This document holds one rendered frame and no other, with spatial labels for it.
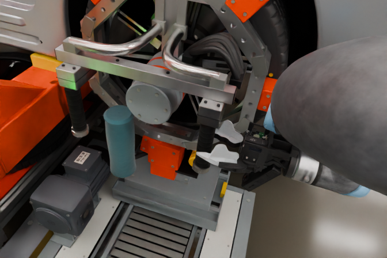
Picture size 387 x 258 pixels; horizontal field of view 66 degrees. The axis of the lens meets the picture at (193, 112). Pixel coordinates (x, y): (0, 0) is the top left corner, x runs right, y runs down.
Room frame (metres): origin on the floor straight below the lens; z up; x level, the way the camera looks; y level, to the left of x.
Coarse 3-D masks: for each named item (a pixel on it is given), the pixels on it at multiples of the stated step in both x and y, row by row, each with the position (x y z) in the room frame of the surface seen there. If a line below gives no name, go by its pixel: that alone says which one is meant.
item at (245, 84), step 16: (128, 0) 0.91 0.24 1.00; (112, 16) 0.86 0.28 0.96; (128, 16) 0.87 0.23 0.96; (112, 32) 0.89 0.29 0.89; (128, 32) 1.01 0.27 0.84; (192, 32) 0.83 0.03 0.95; (160, 48) 0.85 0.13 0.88; (192, 64) 0.87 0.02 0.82; (208, 64) 0.82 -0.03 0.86; (224, 64) 0.82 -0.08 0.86; (128, 80) 0.89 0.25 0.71; (192, 96) 0.83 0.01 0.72; (240, 96) 0.83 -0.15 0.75; (176, 112) 0.86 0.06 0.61; (192, 112) 0.87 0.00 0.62; (224, 112) 0.80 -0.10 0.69
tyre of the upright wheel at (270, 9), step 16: (272, 0) 0.81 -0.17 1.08; (256, 16) 0.77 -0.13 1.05; (272, 16) 0.77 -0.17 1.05; (288, 16) 0.93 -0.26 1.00; (272, 32) 0.76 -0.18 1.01; (288, 32) 0.85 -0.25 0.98; (272, 48) 0.76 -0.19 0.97; (288, 48) 0.81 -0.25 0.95; (272, 64) 0.76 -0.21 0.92; (256, 112) 0.76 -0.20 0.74; (192, 128) 0.80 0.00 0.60
